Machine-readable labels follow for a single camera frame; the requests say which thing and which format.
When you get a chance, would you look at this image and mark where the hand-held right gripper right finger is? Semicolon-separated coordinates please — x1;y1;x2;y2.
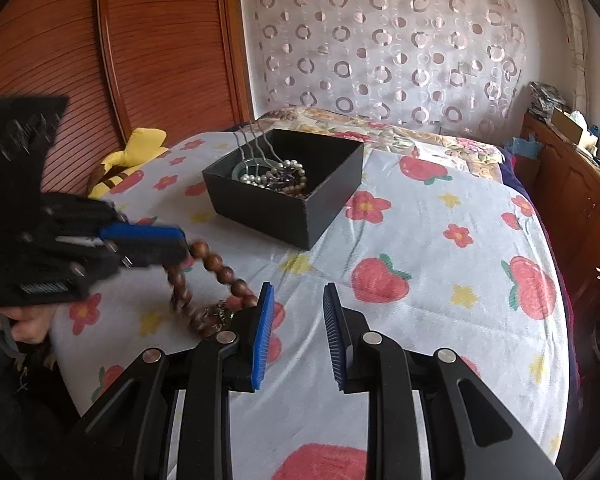
322;281;564;480

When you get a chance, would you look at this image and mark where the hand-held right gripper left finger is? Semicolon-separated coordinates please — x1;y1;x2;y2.
67;281;276;480

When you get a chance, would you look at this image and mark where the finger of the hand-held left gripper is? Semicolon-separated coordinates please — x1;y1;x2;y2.
114;241;190;269
99;223;186;249

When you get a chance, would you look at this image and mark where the brown wooden bead bracelet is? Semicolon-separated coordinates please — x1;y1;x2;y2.
167;239;259;339

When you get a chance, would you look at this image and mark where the green jade bangle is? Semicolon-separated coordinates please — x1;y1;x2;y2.
232;158;271;181

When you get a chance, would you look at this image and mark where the black jewelry box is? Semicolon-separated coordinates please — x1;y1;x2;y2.
202;127;365;251

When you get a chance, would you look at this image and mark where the metal hair comb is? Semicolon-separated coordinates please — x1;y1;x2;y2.
232;127;276;166

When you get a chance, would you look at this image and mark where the white pearl bracelet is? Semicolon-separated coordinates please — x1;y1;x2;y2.
242;159;306;186

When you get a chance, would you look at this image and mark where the dark beaded bracelet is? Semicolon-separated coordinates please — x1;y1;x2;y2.
264;167;310;197

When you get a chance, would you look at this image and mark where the person's left hand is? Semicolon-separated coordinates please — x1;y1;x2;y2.
7;304;56;345

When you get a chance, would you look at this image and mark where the yellow plush toy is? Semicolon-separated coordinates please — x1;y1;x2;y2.
86;127;167;200

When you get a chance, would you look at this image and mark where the strawberry flower print sheet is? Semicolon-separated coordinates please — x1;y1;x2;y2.
50;129;572;480

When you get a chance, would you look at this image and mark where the person's dark clothing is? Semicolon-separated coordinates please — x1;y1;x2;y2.
0;300;89;480

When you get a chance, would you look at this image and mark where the wooden slatted wardrobe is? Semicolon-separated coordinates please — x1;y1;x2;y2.
0;0;255;202

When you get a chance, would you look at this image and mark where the floral blanket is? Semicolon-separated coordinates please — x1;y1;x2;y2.
257;105;506;181

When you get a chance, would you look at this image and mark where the blue bag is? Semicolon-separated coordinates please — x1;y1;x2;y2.
509;132;540;159

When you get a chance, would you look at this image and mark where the wooden sideboard cabinet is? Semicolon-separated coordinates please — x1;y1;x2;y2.
517;112;600;312

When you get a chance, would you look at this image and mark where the circle-patterned sheer curtain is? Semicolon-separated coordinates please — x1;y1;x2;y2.
237;0;526;134

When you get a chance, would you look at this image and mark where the cardboard tissue box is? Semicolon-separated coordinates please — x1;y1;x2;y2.
549;107;600;149

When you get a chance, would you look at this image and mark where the stack of newspapers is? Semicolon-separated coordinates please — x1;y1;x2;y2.
528;81;564;119

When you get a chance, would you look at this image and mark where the patterned window drape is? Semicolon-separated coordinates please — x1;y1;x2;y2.
547;0;589;111

